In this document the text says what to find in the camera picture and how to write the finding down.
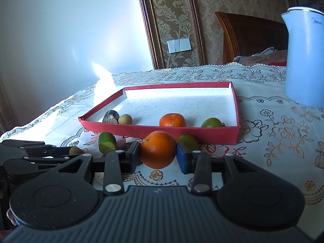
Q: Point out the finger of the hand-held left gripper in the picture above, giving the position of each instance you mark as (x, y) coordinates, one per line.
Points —
(33, 146)
(25, 163)

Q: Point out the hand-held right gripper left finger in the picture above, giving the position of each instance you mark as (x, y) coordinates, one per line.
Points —
(134, 158)

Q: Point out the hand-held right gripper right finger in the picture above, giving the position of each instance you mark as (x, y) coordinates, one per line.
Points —
(183, 160)

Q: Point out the green tomato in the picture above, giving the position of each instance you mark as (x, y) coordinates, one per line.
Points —
(211, 123)
(188, 141)

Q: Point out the orange mandarin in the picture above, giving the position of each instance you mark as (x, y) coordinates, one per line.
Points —
(173, 120)
(158, 149)

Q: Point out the green cucumber piece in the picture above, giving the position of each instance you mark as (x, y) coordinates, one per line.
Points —
(106, 141)

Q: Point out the tan longan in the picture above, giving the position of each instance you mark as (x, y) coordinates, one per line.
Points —
(125, 119)
(76, 150)

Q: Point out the red shallow cardboard box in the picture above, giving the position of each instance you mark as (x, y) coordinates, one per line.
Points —
(177, 101)

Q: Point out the person's left hand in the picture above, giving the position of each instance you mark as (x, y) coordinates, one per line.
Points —
(12, 217)

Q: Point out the pink striped bedding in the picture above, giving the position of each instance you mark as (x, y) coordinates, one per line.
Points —
(260, 57)

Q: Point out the brown wooden headboard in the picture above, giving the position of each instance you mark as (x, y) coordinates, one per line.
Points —
(253, 38)

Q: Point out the gold framed wallpaper panel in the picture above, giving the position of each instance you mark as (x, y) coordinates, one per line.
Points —
(172, 17)

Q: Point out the white electric kettle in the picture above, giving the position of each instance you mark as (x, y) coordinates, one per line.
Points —
(303, 55)

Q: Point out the white wall light switch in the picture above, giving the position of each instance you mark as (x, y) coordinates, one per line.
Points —
(179, 45)

